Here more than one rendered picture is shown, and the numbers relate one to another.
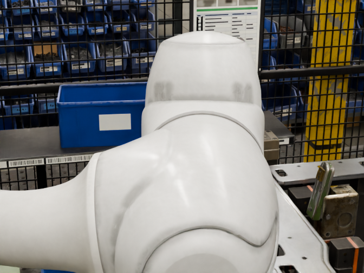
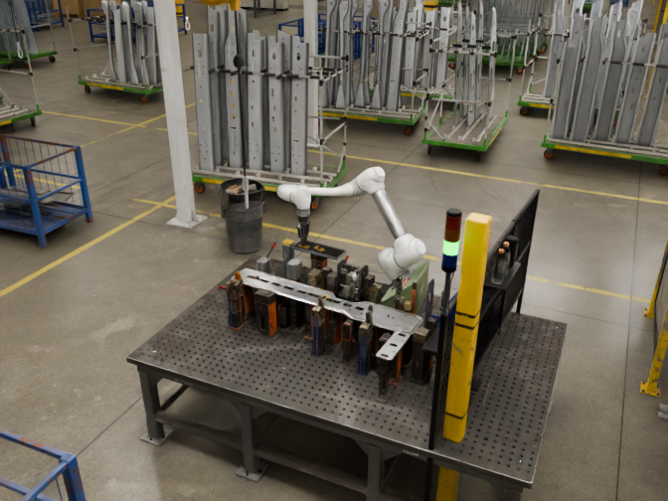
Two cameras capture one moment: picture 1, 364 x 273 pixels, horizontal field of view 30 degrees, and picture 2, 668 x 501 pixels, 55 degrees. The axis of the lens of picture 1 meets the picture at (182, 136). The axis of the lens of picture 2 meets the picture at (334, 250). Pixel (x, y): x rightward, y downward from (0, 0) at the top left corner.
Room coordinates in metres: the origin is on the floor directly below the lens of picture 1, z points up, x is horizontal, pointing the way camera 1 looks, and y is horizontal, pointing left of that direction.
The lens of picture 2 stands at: (3.45, -2.97, 3.19)
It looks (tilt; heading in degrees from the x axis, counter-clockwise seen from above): 27 degrees down; 131
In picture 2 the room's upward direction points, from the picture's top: straight up
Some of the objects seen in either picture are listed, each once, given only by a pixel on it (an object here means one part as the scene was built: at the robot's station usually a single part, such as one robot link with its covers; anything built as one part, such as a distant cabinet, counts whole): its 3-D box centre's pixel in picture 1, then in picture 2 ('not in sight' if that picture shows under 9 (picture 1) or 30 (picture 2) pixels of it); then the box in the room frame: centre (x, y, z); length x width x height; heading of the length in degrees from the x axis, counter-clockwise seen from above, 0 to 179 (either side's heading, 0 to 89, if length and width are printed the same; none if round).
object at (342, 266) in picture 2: not in sight; (351, 295); (1.03, -0.03, 0.94); 0.18 x 0.13 x 0.49; 13
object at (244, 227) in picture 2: not in sight; (243, 216); (-1.56, 1.22, 0.36); 0.54 x 0.50 x 0.73; 107
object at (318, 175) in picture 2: not in sight; (265, 126); (-2.61, 2.57, 0.88); 1.93 x 1.01 x 1.76; 23
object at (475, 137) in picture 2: not in sight; (471, 89); (-1.76, 6.24, 0.88); 1.91 x 1.00 x 1.76; 108
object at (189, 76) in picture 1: (202, 123); (301, 196); (0.56, -0.02, 1.54); 0.13 x 0.11 x 0.16; 178
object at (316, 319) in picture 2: not in sight; (318, 329); (1.08, -0.41, 0.87); 0.12 x 0.09 x 0.35; 103
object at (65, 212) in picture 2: not in sight; (21, 188); (-3.86, -0.12, 0.47); 1.20 x 0.80 x 0.95; 19
